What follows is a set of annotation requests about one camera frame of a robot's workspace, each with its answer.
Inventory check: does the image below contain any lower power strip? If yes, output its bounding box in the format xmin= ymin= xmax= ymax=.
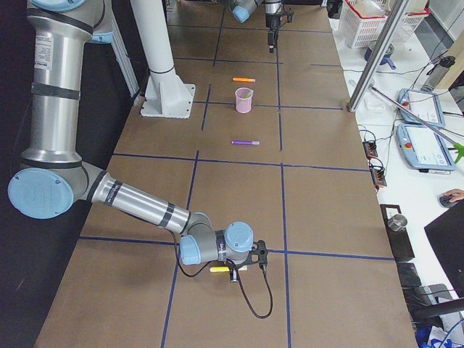
xmin=369 ymin=165 xmax=387 ymax=189

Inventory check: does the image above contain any black box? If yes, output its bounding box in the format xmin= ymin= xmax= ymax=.
xmin=380 ymin=204 xmax=415 ymax=262

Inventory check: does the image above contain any upper teach pendant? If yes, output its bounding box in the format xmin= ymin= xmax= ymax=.
xmin=397 ymin=88 xmax=445 ymax=128

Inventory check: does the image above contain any lower teach pendant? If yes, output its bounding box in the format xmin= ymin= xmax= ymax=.
xmin=396 ymin=124 xmax=456 ymax=172

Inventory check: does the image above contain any power strip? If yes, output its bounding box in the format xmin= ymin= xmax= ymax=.
xmin=369 ymin=165 xmax=387 ymax=189
xmin=362 ymin=141 xmax=378 ymax=159

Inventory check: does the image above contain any reacher grabber tool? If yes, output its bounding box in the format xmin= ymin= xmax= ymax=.
xmin=369 ymin=84 xmax=464 ymax=163

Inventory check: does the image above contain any black camera cable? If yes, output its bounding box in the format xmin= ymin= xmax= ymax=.
xmin=175 ymin=231 xmax=273 ymax=320

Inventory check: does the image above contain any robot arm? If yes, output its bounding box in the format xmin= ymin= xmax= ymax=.
xmin=219 ymin=0 xmax=284 ymax=53
xmin=8 ymin=1 xmax=260 ymax=272

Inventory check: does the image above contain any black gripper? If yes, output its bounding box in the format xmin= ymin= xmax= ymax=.
xmin=265 ymin=13 xmax=281 ymax=54
xmin=228 ymin=263 xmax=239 ymax=283

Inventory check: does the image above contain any steel cup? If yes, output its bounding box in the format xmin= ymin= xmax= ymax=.
xmin=387 ymin=213 xmax=407 ymax=232

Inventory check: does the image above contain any pink mesh pen holder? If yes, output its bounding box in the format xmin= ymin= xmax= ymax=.
xmin=235 ymin=87 xmax=254 ymax=113

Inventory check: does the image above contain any upper power strip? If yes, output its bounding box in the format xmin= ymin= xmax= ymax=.
xmin=362 ymin=141 xmax=378 ymax=159

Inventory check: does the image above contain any purple highlighter pen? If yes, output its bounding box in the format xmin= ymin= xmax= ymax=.
xmin=231 ymin=140 xmax=260 ymax=146

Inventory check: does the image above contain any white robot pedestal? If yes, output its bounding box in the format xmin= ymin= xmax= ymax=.
xmin=130 ymin=0 xmax=196 ymax=119

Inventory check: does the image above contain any black monitor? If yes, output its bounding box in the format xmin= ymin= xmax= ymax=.
xmin=425 ymin=203 xmax=463 ymax=297

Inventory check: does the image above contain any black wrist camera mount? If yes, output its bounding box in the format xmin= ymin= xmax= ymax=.
xmin=246 ymin=240 xmax=268 ymax=272

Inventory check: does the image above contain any blue saucepan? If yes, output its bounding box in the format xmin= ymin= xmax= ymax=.
xmin=364 ymin=40 xmax=397 ymax=70

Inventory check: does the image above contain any yellow highlighter pen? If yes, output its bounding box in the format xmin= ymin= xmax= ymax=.
xmin=210 ymin=266 xmax=248 ymax=273

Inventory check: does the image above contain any dark water bottle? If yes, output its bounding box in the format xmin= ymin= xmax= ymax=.
xmin=420 ymin=56 xmax=456 ymax=92

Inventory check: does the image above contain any person's hand on mouse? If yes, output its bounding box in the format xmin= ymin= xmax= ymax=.
xmin=443 ymin=188 xmax=464 ymax=203

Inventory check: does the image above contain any white plastic basket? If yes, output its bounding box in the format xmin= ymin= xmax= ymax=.
xmin=338 ymin=1 xmax=430 ymax=49

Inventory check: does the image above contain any orange highlighter pen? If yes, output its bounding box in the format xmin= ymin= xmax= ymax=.
xmin=232 ymin=77 xmax=256 ymax=83

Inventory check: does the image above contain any aluminium frame post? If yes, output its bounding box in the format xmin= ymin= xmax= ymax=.
xmin=347 ymin=0 xmax=409 ymax=112

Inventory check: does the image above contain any teach pendant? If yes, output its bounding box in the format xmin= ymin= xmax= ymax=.
xmin=396 ymin=124 xmax=456 ymax=172
xmin=397 ymin=88 xmax=445 ymax=128

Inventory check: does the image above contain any black computer mouse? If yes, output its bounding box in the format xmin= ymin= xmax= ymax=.
xmin=439 ymin=196 xmax=458 ymax=209

